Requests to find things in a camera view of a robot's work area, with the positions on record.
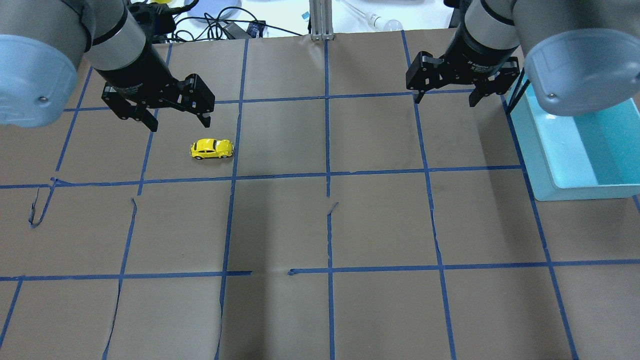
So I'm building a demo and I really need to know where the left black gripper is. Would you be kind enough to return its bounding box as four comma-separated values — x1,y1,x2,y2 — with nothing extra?
102,63,215,133

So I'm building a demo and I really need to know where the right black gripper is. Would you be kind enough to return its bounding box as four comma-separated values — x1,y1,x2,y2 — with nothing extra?
406,51,521,108

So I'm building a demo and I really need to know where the yellow beetle toy car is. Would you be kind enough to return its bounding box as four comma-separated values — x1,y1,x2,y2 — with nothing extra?
190,137,234,160

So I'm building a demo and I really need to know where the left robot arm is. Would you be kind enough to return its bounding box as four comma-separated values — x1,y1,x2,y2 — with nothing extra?
0,0,215,132

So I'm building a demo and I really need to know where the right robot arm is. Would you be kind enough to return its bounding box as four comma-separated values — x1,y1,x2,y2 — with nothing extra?
406,0,640,116

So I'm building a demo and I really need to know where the white light bulb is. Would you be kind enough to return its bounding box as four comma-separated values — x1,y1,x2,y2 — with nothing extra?
342,0,404,32

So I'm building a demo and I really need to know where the black power adapter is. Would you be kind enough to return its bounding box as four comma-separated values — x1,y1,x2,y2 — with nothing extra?
222,20,266,40

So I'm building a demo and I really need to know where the teal plastic bin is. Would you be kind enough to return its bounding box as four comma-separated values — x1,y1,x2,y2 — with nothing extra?
510,86,640,201

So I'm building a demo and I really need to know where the aluminium frame post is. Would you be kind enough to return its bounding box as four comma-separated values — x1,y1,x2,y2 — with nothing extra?
308,0,335,43

